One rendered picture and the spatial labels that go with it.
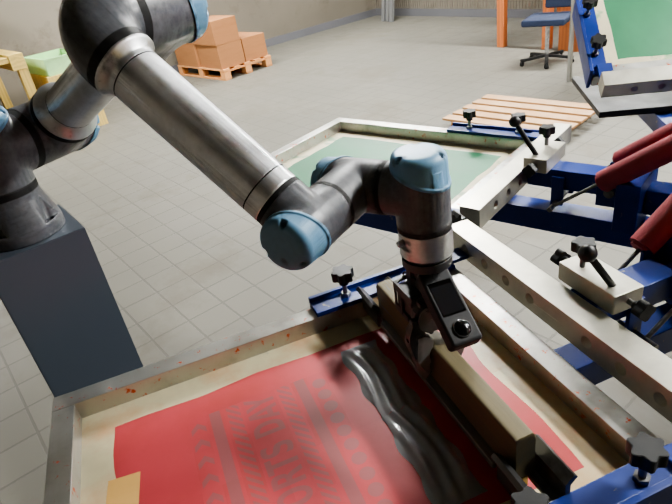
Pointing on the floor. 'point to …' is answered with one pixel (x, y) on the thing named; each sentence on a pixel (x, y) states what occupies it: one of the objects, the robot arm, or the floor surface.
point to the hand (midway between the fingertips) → (441, 368)
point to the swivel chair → (547, 28)
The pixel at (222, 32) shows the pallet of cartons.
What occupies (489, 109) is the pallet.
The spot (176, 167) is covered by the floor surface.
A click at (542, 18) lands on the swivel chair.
